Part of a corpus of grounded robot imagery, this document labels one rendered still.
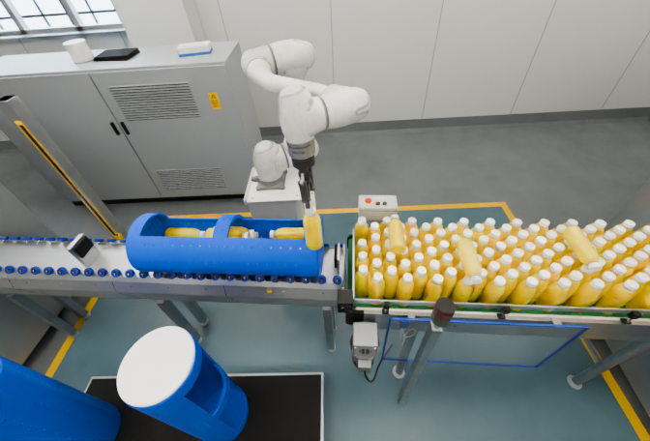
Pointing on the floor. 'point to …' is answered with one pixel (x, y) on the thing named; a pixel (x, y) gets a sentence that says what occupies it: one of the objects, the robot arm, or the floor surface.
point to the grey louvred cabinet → (140, 122)
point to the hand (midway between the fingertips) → (310, 203)
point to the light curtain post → (16, 111)
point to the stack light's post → (420, 361)
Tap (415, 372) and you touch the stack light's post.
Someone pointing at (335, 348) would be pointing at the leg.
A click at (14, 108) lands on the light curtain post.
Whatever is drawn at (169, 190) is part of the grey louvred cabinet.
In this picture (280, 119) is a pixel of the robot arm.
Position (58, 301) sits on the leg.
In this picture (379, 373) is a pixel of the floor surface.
